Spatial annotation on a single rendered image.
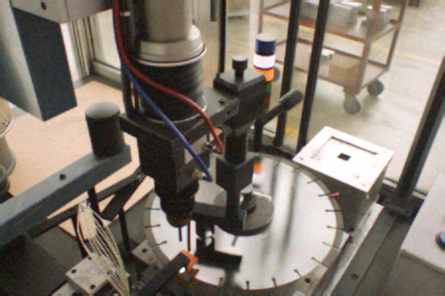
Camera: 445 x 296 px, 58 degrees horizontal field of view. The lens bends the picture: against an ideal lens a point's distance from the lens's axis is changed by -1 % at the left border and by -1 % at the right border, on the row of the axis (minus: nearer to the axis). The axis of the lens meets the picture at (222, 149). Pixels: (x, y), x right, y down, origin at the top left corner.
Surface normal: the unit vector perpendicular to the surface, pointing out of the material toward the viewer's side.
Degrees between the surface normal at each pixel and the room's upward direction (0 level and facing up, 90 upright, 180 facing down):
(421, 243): 0
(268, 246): 0
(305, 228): 0
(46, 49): 90
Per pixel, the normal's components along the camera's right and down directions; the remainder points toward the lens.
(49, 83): 0.80, 0.37
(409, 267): -0.60, 0.47
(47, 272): 0.02, -0.80
